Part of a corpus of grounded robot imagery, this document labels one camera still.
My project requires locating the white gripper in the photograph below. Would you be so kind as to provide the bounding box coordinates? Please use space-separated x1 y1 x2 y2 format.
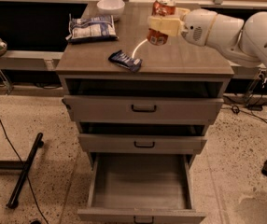
148 7 217 47

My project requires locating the red coke can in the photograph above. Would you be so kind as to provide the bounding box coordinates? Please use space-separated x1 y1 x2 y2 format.
147 0 176 46

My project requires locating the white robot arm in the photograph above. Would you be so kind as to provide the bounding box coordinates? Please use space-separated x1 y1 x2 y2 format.
148 7 267 69

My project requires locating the grey drawer cabinet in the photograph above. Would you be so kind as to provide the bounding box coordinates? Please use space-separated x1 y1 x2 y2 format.
55 1 235 170

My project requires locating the top grey drawer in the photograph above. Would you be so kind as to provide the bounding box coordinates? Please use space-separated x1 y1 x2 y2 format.
63 95 223 124

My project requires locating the grey drawer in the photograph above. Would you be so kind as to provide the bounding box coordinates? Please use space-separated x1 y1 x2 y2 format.
77 153 205 224
63 95 223 124
78 133 206 154

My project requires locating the middle grey drawer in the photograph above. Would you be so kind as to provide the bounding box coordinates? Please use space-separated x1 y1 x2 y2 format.
78 133 206 154

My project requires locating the bottom grey drawer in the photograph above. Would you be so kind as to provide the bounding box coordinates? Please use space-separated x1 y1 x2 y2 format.
77 153 205 224

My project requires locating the small dark blue snack packet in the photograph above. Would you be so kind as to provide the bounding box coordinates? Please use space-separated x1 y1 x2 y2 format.
108 50 142 72

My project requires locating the white bowl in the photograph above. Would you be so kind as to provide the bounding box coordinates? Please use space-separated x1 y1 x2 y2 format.
97 0 125 21

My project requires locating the blue white chip bag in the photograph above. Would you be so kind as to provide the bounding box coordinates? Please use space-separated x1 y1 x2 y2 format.
65 15 118 44

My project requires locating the black table leg stand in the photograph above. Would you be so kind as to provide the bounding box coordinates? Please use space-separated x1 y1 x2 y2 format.
0 133 44 209

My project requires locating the black cable on left floor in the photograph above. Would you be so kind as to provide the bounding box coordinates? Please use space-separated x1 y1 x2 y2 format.
0 94 49 224

